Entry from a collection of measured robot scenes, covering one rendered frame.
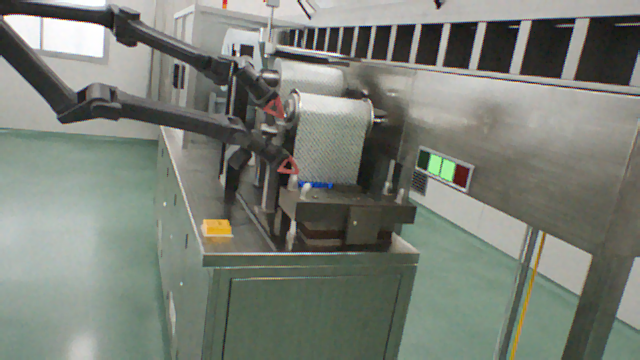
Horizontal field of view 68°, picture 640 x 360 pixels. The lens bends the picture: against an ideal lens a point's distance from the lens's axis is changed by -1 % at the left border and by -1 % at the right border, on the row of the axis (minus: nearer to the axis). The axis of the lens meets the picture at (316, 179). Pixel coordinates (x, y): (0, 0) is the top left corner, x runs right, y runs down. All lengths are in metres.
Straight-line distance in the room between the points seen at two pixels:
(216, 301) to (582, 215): 0.90
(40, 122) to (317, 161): 5.87
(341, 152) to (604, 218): 0.84
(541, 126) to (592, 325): 0.46
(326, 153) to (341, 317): 0.51
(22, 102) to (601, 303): 6.73
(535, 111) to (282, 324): 0.87
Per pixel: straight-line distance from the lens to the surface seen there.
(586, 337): 1.28
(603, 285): 1.24
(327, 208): 1.39
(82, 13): 1.72
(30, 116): 7.17
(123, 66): 6.98
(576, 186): 1.06
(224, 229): 1.40
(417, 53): 1.59
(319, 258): 1.37
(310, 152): 1.54
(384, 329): 1.60
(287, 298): 1.40
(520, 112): 1.18
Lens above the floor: 1.41
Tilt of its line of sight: 13 degrees down
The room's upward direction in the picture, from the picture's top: 9 degrees clockwise
